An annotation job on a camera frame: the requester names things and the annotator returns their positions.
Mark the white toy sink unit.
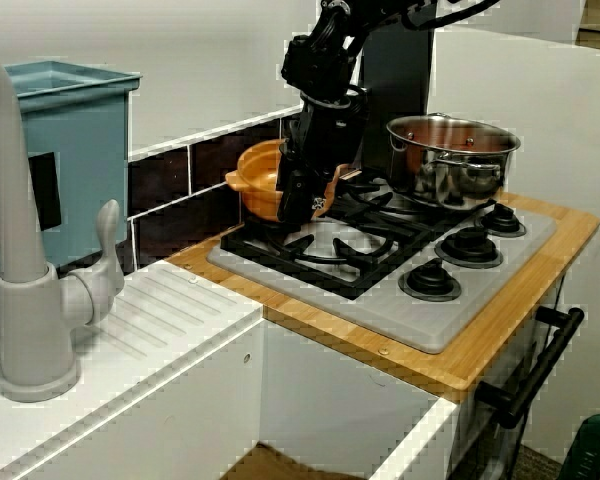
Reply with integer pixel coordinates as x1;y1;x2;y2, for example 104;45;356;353
0;259;462;480

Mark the grey stove top plate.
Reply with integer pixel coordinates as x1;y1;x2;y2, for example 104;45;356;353
206;187;559;356

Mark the green plastic object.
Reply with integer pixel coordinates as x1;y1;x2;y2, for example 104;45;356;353
561;412;600;480

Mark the dark upright post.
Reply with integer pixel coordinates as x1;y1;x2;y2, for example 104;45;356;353
357;0;436;172

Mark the thin black cable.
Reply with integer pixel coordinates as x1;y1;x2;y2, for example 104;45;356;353
507;424;527;480

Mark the dark tile backsplash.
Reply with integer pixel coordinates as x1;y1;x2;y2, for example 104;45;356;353
0;103;311;342

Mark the orange plastic pot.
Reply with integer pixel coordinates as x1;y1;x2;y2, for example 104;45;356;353
224;138;364;224

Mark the blue plastic box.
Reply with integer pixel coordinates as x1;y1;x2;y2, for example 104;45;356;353
0;60;144;301

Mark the black stove knob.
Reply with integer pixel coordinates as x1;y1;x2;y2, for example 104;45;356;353
397;258;463;303
479;202;528;238
434;225;505;267

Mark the wooden countertop board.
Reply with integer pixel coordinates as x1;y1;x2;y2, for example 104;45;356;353
164;167;600;393

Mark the grey toy faucet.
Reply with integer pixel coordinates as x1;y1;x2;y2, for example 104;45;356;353
0;47;127;404

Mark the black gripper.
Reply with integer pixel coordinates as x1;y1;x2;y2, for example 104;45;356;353
278;84;369;224

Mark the stainless steel pot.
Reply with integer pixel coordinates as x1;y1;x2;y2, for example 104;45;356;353
385;113;523;212

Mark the black oven door handle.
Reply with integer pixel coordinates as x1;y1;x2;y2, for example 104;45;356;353
474;305;586;429

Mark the black stove grate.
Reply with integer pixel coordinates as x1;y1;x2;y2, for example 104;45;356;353
219;169;499;303

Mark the brown cardboard piece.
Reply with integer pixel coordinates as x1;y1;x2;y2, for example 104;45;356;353
219;441;362;480

